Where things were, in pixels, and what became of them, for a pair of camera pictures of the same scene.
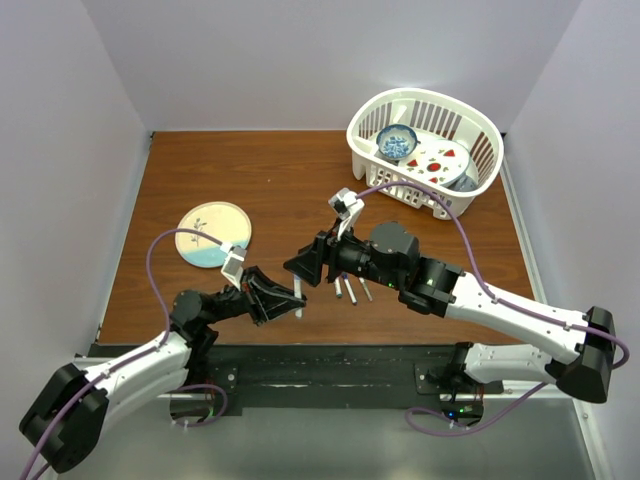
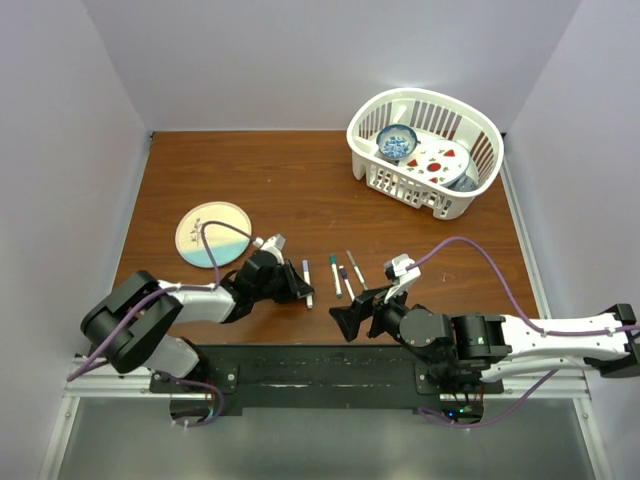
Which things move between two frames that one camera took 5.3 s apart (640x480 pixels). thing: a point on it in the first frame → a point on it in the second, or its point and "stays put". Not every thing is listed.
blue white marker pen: [349, 288] stays put
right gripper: [308, 264] → [348, 318]
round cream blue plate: [227, 222] stays put
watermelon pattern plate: [442, 162] stays put
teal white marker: [338, 287] stays put
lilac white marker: [298, 295] → [309, 298]
